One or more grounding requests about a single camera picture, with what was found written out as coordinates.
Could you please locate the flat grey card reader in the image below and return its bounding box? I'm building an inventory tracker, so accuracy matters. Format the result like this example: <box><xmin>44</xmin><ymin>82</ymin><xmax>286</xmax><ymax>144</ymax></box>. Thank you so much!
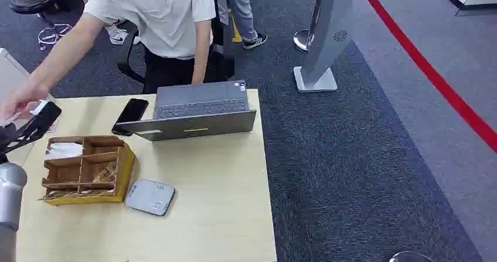
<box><xmin>124</xmin><ymin>178</ymin><xmax>176</xmax><ymax>217</ymax></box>

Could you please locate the white card stack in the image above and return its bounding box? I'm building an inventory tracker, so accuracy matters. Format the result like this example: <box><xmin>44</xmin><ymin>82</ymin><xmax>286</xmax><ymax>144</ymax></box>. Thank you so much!
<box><xmin>44</xmin><ymin>142</ymin><xmax>85</xmax><ymax>161</ymax></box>

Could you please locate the person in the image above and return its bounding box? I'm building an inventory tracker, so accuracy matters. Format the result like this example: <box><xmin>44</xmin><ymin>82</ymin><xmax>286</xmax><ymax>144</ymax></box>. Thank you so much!
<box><xmin>83</xmin><ymin>0</ymin><xmax>217</xmax><ymax>95</ymax></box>
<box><xmin>215</xmin><ymin>0</ymin><xmax>268</xmax><ymax>51</ymax></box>
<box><xmin>73</xmin><ymin>0</ymin><xmax>141</xmax><ymax>46</ymax></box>

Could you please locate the gold card stack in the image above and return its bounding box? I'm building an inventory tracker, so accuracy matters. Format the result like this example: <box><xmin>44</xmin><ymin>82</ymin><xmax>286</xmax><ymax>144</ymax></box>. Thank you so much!
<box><xmin>92</xmin><ymin>162</ymin><xmax>117</xmax><ymax>183</ymax></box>
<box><xmin>38</xmin><ymin>189</ymin><xmax>115</xmax><ymax>201</ymax></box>

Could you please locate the grey kiosk stand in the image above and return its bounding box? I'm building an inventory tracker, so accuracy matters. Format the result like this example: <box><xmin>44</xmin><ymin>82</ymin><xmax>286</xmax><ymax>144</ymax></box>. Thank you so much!
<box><xmin>292</xmin><ymin>0</ymin><xmax>353</xmax><ymax>94</ymax></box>

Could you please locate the grey open laptop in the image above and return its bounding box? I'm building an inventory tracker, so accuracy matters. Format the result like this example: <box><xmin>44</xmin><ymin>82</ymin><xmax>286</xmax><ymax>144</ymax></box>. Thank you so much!
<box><xmin>114</xmin><ymin>79</ymin><xmax>258</xmax><ymax>142</ymax></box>

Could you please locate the wooden card box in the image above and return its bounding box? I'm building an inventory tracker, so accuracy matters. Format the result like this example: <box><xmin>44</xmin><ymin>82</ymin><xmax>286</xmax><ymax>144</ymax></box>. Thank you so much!
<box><xmin>41</xmin><ymin>135</ymin><xmax>136</xmax><ymax>207</ymax></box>

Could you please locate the person's right hand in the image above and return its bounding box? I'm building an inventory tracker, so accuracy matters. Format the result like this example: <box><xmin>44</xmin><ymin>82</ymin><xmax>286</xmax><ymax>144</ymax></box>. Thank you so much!
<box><xmin>0</xmin><ymin>82</ymin><xmax>50</xmax><ymax>124</ymax></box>

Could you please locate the chrome stanchion base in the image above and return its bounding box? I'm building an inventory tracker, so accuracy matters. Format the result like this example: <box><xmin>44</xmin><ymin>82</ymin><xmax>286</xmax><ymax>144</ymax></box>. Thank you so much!
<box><xmin>292</xmin><ymin>29</ymin><xmax>316</xmax><ymax>53</ymax></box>
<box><xmin>389</xmin><ymin>250</ymin><xmax>435</xmax><ymax>262</ymax></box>

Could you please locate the white cabinet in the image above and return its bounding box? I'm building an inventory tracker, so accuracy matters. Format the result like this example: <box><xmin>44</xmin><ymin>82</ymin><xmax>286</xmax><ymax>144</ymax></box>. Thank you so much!
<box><xmin>0</xmin><ymin>48</ymin><xmax>56</xmax><ymax>107</ymax></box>

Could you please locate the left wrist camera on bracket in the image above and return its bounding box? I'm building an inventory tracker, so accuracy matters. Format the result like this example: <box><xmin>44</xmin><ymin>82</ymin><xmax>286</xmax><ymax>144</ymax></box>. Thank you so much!
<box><xmin>0</xmin><ymin>101</ymin><xmax>63</xmax><ymax>155</ymax></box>

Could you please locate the black smartphone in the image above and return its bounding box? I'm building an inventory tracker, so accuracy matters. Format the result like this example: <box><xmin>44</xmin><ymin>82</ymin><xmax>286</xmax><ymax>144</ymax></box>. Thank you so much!
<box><xmin>111</xmin><ymin>98</ymin><xmax>150</xmax><ymax>137</ymax></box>

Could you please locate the black round stool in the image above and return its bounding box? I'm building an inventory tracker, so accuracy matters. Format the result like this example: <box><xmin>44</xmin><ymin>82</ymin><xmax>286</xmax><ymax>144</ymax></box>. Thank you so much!
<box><xmin>9</xmin><ymin>0</ymin><xmax>73</xmax><ymax>52</ymax></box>

